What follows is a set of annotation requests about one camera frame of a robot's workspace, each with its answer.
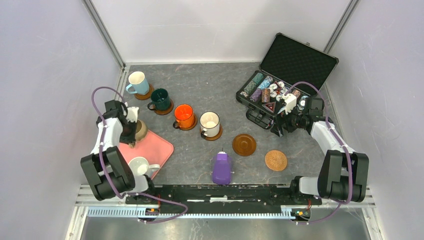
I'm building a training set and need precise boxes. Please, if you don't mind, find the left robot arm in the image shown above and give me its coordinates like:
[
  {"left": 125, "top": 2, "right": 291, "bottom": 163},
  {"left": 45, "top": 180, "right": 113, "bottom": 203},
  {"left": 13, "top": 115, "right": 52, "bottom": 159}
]
[{"left": 80, "top": 100, "right": 157, "bottom": 204}]

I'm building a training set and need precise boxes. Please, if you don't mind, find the beige mug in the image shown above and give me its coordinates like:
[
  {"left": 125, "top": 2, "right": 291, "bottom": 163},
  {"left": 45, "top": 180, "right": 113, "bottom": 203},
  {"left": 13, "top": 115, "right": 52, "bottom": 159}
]
[{"left": 134, "top": 119, "right": 148, "bottom": 142}]

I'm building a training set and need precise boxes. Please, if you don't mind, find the woven rattan coaster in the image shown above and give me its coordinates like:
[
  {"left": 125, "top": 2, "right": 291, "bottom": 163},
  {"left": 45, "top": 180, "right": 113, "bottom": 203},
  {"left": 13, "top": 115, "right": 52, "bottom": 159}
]
[{"left": 264, "top": 150, "right": 288, "bottom": 172}]

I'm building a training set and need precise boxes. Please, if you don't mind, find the dark green mug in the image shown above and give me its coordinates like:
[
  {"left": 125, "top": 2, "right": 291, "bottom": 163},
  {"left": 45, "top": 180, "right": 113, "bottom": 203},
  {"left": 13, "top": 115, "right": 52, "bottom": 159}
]
[{"left": 147, "top": 88, "right": 171, "bottom": 111}]

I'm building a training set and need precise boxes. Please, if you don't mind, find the orange mug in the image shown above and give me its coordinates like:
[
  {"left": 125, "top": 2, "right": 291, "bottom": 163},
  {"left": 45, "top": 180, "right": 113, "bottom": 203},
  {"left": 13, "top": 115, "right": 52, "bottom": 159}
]
[{"left": 172, "top": 104, "right": 194, "bottom": 129}]

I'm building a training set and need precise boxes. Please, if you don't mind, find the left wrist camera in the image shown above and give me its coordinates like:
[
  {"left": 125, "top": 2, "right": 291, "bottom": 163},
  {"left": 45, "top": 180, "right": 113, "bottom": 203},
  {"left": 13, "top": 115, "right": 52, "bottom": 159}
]
[{"left": 126, "top": 106, "right": 140, "bottom": 123}]

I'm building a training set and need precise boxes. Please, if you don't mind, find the black poker chip case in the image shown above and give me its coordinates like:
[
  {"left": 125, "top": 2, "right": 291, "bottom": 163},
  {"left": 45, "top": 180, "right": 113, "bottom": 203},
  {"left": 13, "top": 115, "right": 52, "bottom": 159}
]
[{"left": 236, "top": 33, "right": 339, "bottom": 131}]

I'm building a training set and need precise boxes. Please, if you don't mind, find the light blue mug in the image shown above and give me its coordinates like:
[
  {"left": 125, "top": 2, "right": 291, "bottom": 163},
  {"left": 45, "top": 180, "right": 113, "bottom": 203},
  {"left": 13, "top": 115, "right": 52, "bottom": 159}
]
[{"left": 125, "top": 71, "right": 150, "bottom": 95}]

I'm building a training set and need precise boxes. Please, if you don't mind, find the brown wooden coaster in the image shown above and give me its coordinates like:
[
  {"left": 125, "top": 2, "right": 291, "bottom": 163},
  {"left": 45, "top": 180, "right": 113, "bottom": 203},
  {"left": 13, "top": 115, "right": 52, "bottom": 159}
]
[
  {"left": 179, "top": 113, "right": 198, "bottom": 131},
  {"left": 232, "top": 133, "right": 257, "bottom": 157},
  {"left": 154, "top": 99, "right": 175, "bottom": 116},
  {"left": 200, "top": 125, "right": 223, "bottom": 141},
  {"left": 134, "top": 84, "right": 155, "bottom": 101}
]

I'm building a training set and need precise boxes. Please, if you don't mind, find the pink tray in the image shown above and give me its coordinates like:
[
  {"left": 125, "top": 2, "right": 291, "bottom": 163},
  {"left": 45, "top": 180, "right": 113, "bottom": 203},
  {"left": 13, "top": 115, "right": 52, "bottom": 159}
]
[{"left": 118, "top": 130, "right": 174, "bottom": 179}]

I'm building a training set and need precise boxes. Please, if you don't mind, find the purple plastic box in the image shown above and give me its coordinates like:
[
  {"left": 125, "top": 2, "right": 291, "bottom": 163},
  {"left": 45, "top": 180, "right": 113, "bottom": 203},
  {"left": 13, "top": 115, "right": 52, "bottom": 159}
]
[{"left": 212, "top": 151, "right": 232, "bottom": 185}]

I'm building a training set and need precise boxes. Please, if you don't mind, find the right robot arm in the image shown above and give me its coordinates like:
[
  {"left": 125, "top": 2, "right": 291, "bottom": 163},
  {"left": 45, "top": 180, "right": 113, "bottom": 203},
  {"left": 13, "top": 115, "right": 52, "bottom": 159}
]
[{"left": 276, "top": 96, "right": 369, "bottom": 204}]

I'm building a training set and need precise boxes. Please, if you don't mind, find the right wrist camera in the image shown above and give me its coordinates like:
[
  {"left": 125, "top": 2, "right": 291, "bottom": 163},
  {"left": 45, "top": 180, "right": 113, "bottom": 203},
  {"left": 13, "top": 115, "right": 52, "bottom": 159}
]
[{"left": 284, "top": 93, "right": 297, "bottom": 115}]

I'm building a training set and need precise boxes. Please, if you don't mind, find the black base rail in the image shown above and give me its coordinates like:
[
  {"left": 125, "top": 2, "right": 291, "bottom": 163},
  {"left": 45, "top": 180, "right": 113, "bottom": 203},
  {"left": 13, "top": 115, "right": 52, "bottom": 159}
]
[{"left": 125, "top": 184, "right": 322, "bottom": 214}]

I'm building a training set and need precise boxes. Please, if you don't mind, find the white mug dark handle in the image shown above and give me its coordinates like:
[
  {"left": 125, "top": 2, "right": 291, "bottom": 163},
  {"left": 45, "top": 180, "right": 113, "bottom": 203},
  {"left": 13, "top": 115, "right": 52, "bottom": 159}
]
[{"left": 199, "top": 111, "right": 221, "bottom": 137}]

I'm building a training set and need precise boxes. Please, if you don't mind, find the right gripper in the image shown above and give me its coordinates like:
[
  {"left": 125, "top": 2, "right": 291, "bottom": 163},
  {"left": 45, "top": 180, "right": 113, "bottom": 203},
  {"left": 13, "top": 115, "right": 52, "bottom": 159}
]
[{"left": 270, "top": 102, "right": 308, "bottom": 137}]

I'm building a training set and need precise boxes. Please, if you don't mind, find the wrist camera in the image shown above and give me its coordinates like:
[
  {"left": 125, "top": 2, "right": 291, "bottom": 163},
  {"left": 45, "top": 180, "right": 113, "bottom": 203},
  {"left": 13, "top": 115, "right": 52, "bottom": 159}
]
[
  {"left": 126, "top": 106, "right": 140, "bottom": 123},
  {"left": 284, "top": 93, "right": 297, "bottom": 115}
]

